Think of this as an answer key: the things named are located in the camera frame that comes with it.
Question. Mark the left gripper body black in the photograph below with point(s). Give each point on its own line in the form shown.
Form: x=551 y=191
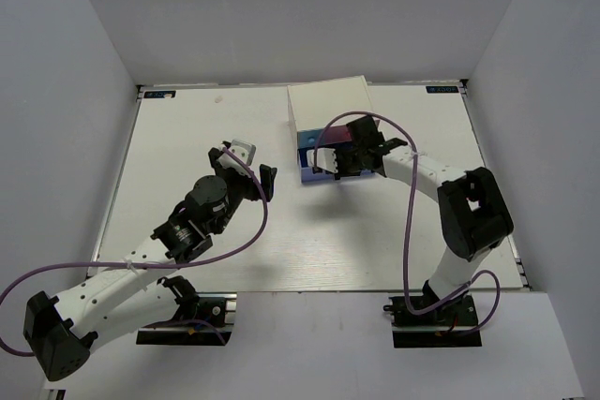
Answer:
x=239 y=187

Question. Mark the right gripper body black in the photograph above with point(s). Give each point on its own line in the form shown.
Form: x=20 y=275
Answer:
x=350 y=161

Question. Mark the pink drawer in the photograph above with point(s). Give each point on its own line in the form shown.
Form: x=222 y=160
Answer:
x=336 y=134

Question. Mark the light blue drawer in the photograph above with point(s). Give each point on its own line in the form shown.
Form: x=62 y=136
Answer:
x=309 y=138

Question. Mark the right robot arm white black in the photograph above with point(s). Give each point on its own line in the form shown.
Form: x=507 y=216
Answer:
x=474 y=217

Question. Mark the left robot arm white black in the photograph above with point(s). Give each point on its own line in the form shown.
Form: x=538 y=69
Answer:
x=64 y=330

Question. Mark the white drawer cabinet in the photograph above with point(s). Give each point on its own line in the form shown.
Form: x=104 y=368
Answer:
x=312 y=105

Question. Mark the right table label sticker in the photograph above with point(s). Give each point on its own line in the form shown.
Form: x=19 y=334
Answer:
x=442 y=89

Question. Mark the table label sticker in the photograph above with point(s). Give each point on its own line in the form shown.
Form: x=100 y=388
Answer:
x=442 y=89
x=159 y=94

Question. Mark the left table label sticker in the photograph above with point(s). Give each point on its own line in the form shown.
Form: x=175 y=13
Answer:
x=159 y=94

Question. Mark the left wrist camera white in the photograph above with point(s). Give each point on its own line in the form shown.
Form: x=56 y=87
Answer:
x=237 y=155

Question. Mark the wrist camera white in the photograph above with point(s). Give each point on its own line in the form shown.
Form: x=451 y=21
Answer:
x=237 y=155
x=323 y=160

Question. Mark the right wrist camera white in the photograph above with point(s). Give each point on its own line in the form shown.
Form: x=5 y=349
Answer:
x=323 y=160

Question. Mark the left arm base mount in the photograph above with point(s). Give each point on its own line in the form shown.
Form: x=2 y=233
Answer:
x=206 y=321

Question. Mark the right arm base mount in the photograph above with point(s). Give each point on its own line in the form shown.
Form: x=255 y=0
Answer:
x=447 y=327

